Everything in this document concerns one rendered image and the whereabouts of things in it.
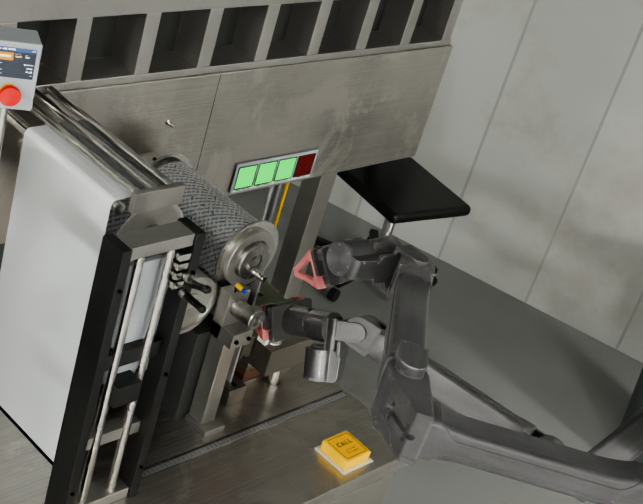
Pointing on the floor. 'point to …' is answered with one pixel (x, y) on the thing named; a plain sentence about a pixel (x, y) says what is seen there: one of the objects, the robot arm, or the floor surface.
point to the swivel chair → (399, 198)
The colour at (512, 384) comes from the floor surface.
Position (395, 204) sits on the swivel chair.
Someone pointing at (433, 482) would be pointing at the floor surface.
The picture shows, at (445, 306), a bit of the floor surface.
